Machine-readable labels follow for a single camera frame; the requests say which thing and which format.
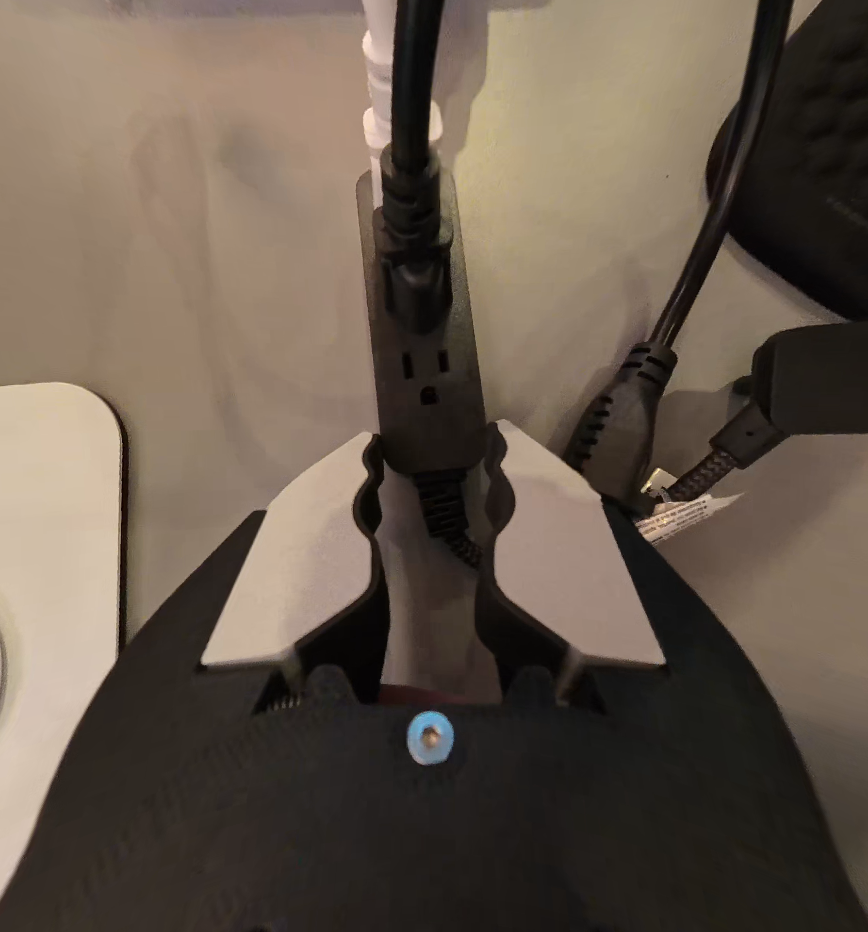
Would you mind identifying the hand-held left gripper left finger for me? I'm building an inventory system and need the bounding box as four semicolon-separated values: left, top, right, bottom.
199;431;393;669

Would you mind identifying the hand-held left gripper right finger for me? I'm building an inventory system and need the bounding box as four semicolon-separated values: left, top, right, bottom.
475;418;669;669

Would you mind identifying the black power strip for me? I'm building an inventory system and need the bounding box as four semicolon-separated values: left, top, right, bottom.
356;167;489;570

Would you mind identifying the black power plug with cable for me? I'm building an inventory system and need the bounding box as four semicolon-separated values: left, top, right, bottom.
374;0;457;337

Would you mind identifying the black honeycomb wrist rest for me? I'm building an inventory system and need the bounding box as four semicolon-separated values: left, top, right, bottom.
705;0;868;323

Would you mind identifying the white cord label tag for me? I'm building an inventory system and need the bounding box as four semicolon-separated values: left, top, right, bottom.
634;489;746;546

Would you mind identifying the black cord with ribbed connector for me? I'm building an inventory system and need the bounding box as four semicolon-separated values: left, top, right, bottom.
563;0;790;512

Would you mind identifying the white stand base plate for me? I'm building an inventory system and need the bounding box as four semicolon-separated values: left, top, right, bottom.
0;382;128;776

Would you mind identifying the black flat plug braided cord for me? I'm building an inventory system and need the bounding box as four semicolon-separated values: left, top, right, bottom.
658;324;868;505

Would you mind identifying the white plug with cable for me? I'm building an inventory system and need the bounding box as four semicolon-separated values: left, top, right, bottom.
360;0;449;179

